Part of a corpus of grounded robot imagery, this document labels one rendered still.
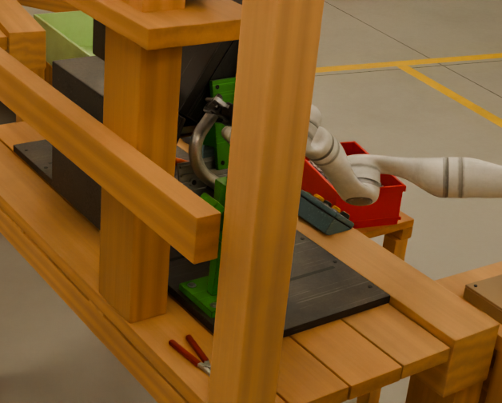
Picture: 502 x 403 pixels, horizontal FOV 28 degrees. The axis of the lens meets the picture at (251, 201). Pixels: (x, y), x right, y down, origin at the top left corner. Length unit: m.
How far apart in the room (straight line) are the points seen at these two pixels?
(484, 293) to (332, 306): 0.39
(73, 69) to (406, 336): 0.99
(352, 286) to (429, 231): 2.36
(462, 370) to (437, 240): 2.35
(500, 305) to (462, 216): 2.49
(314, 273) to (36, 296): 1.76
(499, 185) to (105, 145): 0.87
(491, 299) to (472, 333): 0.19
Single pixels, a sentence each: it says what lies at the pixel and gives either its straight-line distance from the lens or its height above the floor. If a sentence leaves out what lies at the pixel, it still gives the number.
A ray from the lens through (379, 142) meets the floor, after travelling 5.49.
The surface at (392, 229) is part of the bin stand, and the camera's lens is 2.81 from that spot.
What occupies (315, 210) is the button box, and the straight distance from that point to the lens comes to 2.50.
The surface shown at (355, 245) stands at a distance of 2.45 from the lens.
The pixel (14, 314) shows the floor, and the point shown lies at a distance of 3.76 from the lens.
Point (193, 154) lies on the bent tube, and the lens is 2.26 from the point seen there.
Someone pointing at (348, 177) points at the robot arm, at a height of 1.15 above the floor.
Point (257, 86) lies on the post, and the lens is 1.55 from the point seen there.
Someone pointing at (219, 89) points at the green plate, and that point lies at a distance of 2.32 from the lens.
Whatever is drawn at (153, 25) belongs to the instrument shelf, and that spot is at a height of 1.54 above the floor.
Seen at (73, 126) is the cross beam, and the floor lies 1.27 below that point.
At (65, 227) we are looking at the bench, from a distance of 2.46.
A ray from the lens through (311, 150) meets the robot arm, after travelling 2.03.
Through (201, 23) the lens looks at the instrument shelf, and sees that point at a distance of 1.79.
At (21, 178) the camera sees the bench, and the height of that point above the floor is 0.88.
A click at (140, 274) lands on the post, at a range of 2.05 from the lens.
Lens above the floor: 2.04
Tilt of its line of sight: 26 degrees down
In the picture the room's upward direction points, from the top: 6 degrees clockwise
